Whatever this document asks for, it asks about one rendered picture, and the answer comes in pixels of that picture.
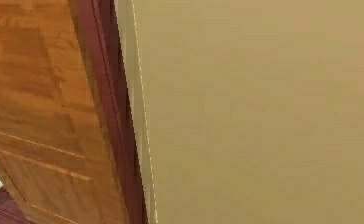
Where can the orange wooden room door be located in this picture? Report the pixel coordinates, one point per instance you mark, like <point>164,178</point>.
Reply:
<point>40,100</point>

